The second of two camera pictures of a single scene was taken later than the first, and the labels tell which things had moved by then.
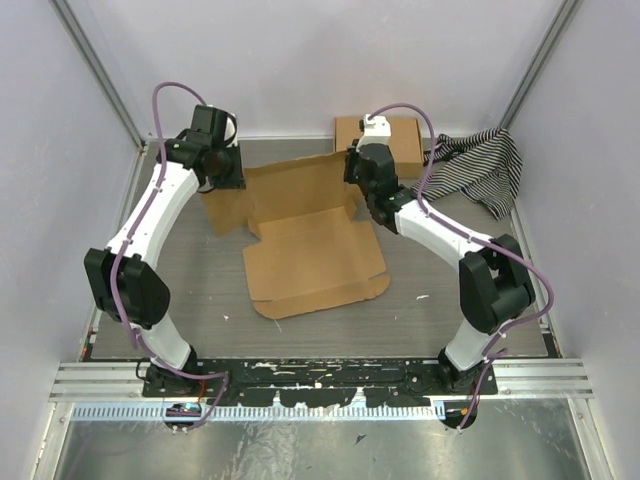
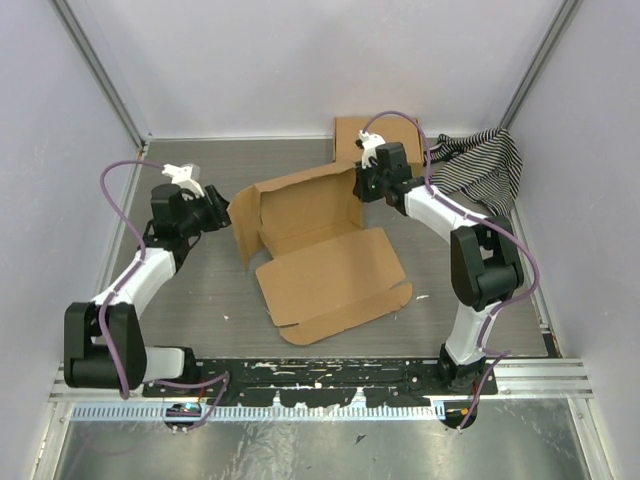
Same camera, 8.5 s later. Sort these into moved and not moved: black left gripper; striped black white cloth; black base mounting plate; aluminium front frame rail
Moved: black left gripper
Not moved: black base mounting plate; striped black white cloth; aluminium front frame rail
